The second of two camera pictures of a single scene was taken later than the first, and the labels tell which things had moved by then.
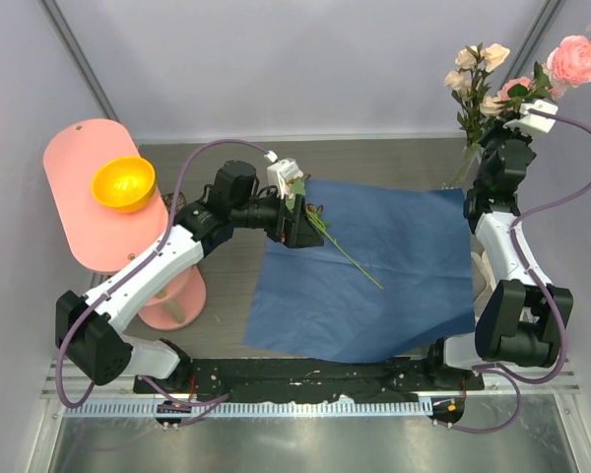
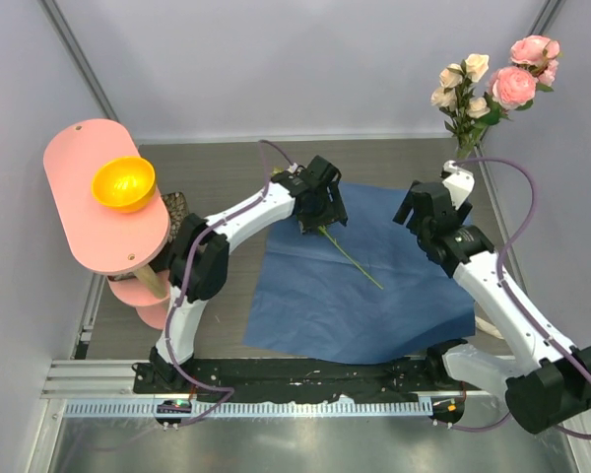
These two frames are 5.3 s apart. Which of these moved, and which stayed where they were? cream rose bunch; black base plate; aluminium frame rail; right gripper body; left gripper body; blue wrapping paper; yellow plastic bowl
Moved: right gripper body; left gripper body; cream rose bunch
Stayed: yellow plastic bowl; aluminium frame rail; black base plate; blue wrapping paper
